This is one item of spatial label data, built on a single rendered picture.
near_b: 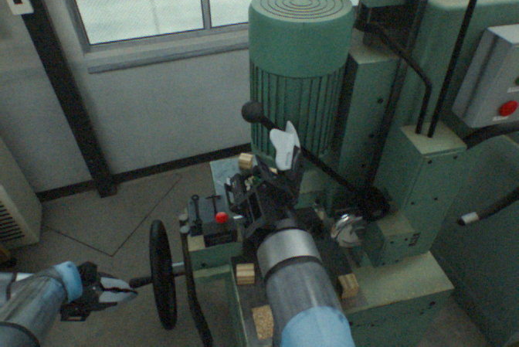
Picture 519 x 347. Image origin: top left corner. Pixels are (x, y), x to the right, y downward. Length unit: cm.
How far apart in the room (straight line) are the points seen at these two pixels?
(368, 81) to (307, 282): 40
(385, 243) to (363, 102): 31
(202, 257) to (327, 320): 59
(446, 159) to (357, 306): 49
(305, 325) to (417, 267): 79
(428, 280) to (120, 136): 176
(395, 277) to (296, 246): 70
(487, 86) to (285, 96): 33
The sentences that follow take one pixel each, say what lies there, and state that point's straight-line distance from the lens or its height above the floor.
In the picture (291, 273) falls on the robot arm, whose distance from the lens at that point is 44.
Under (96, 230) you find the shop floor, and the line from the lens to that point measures 235.
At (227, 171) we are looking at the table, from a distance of 119.
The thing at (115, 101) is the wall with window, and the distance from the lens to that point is 217.
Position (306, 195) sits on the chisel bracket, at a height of 106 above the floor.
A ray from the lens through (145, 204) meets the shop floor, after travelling 238.
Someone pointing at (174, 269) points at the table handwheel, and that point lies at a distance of 108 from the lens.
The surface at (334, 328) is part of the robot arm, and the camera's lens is 41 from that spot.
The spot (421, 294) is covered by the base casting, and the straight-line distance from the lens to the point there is 113.
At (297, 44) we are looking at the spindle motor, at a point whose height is 147.
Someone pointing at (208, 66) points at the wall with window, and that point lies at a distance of 214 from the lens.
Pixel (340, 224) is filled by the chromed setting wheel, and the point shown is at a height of 106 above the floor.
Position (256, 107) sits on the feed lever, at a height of 142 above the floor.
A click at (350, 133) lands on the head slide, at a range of 76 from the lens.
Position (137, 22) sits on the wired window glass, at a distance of 207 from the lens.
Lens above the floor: 173
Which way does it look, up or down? 42 degrees down
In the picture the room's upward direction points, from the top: straight up
